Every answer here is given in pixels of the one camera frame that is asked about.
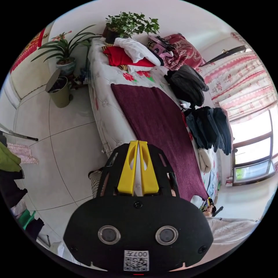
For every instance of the pile of dark grey knitwear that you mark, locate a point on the pile of dark grey knitwear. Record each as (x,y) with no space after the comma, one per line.
(189,85)

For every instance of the pile of clothes red and white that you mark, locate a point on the pile of clothes red and white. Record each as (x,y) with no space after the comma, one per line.
(123,57)

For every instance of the clothes rack with clothes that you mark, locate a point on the clothes rack with clothes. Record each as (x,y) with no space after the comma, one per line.
(10,173)

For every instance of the maroon sweater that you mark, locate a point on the maroon sweater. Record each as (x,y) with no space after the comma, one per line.
(156,130)

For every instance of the pile of dark folded clothes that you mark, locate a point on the pile of dark folded clothes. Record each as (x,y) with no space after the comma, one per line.
(208,130)

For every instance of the bushy plant in black pot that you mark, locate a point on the bushy plant in black pot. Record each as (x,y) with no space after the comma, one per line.
(130,22)

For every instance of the pink patterned curtain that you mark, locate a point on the pink patterned curtain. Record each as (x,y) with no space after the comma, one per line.
(239,78)

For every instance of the person's right hand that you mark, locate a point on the person's right hand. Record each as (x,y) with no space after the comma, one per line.
(210,212)

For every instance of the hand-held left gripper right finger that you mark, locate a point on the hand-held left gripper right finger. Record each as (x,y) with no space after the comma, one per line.
(148,176)

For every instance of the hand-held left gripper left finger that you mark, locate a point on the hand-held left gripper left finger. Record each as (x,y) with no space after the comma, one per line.
(127,173)

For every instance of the rolled cream blanket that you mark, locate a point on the rolled cream blanket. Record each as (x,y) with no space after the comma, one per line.
(205,161)

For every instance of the bed with floral sheet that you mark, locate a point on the bed with floral sheet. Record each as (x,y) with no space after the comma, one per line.
(106,89)

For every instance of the maroon patterned pillow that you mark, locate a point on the maroon patterned pillow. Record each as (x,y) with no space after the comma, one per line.
(186,53)

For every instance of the pink and black bag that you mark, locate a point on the pink and black bag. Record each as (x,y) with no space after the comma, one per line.
(157,44)

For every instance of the window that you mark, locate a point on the window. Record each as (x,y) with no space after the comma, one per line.
(254,152)

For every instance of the person's body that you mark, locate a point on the person's body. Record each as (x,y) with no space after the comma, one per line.
(96,184)

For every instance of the person's right forearm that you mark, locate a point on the person's right forearm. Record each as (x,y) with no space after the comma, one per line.
(230,230)

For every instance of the long-leaved plant in blue pot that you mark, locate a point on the long-leaved plant in blue pot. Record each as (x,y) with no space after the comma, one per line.
(65,63)

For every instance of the olive green waste bin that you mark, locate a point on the olive green waste bin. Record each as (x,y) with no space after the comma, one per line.
(59,95)

